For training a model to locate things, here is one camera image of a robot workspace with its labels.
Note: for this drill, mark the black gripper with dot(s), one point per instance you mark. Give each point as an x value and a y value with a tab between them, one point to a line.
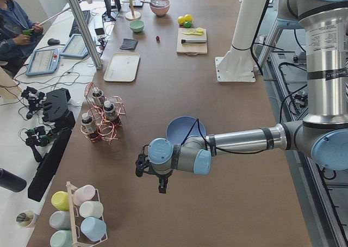
162	178

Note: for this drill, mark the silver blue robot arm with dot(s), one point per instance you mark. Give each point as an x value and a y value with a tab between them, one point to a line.
321	135

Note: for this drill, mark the light blue plate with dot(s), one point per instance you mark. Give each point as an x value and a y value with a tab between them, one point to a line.
179	130

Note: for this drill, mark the white cup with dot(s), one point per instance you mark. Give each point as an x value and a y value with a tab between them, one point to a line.
91	209

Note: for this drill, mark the pink cup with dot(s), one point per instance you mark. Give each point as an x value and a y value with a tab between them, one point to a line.
83	194

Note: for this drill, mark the light blue cup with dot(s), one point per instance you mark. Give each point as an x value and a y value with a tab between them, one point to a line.
94	229

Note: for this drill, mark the dark bottle centre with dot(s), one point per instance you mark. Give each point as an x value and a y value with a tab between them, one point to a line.
109	110

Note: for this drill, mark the dark bottle white label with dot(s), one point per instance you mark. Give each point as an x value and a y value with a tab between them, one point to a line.
88	123

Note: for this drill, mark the yellow cup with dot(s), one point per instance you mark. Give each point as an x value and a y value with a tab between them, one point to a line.
60	201

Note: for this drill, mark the dark bottle back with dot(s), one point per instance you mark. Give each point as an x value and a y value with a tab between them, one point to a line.
98	96

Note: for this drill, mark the grey cup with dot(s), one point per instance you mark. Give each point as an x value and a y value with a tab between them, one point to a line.
60	220

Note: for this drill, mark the mint green cup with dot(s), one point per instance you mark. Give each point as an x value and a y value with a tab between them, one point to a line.
61	238

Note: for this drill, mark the cream rabbit tray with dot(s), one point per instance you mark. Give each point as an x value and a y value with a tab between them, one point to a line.
122	67

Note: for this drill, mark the wooden cutting board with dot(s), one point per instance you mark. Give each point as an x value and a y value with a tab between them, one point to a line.
191	49

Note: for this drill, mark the dark grey cloth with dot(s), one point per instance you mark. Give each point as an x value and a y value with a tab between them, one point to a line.
129	44

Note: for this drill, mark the paper cup with utensils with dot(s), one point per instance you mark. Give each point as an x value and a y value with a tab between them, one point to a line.
27	219

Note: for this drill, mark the sliced lemon pieces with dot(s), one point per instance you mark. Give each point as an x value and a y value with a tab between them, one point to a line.
193	31

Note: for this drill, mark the black bottle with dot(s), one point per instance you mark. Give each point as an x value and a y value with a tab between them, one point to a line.
11	181

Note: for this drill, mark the green bowl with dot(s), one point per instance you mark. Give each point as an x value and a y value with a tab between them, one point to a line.
136	26

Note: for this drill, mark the green lime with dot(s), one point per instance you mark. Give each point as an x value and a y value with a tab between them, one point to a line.
187	24

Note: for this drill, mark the blue teach pendant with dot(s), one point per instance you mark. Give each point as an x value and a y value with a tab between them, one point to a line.
43	62
75	47

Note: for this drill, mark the yellow lemon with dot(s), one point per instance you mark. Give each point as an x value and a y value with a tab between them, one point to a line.
181	20
188	18

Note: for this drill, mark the wooden mug tree stand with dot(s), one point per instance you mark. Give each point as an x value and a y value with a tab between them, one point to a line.
132	14

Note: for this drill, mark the pink bowl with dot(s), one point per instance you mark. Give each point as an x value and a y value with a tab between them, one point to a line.
159	7

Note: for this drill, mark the black computer mouse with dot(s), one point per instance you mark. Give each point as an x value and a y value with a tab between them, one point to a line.
53	41

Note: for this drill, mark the seated person blue jacket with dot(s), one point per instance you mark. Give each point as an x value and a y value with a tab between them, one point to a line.
19	35

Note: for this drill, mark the copper wire bottle basket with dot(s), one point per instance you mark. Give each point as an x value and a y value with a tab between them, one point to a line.
106	129

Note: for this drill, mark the white wire cup rack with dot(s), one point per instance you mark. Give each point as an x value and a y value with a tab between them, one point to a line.
78	239

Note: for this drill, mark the black gripper mount bracket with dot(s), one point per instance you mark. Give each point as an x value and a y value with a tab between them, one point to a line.
55	109

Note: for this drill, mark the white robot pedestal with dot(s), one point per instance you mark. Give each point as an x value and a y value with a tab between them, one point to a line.
237	64

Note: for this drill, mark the black handled knife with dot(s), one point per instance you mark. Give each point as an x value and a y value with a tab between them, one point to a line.
193	41

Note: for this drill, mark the aluminium frame post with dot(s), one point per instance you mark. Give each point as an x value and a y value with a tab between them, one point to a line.
78	16

